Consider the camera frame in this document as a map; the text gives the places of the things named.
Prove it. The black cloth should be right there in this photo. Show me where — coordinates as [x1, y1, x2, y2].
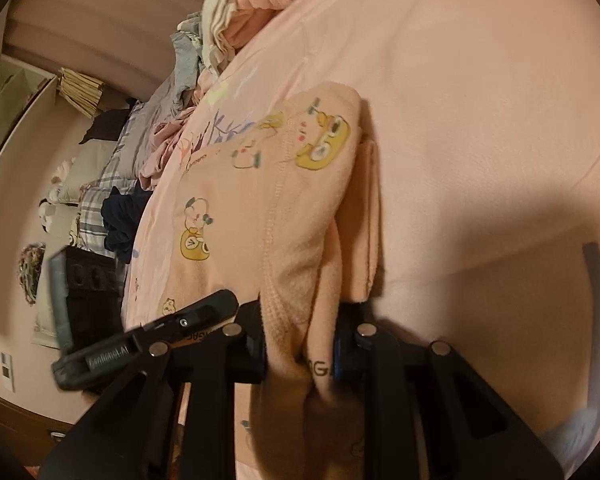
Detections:
[79, 109, 133, 147]

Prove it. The cream crumpled cloth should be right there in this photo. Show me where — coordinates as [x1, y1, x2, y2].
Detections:
[201, 0, 248, 63]

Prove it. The navy dark cloth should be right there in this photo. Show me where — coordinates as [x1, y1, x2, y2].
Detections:
[101, 185, 155, 266]

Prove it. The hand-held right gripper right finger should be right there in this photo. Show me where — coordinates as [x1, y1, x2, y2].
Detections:
[330, 302, 567, 480]

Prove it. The pink printed bed sheet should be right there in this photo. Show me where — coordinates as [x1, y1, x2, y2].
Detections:
[120, 0, 600, 480]

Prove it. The white wall switch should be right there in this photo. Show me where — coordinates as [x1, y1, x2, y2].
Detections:
[0, 351, 17, 394]

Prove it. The wooden drawer cabinet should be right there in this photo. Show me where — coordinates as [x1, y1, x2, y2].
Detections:
[0, 384, 83, 463]

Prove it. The white shelf unit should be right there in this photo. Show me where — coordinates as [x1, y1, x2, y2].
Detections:
[0, 54, 58, 196]

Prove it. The white plush toy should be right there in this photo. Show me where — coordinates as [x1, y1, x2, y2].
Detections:
[37, 159, 81, 246]

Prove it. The pink cartoon print garment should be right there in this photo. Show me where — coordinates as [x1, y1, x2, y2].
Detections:
[172, 81, 384, 480]

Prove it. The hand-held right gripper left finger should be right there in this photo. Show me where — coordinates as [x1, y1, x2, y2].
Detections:
[39, 301, 269, 480]

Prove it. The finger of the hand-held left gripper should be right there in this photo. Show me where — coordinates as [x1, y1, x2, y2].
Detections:
[124, 289, 241, 350]

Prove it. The grey crumpled cloth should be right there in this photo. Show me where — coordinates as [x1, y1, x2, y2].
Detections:
[132, 12, 208, 181]

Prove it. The plaid pillow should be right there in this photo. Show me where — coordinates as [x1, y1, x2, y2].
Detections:
[76, 100, 148, 258]

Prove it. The light blue cloth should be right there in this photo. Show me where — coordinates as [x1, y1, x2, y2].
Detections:
[539, 407, 600, 467]

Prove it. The knitted multicolour item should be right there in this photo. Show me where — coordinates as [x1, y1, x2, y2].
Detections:
[16, 241, 47, 307]

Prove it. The stack of yellowed books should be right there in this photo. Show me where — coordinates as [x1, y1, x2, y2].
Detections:
[56, 66, 108, 120]

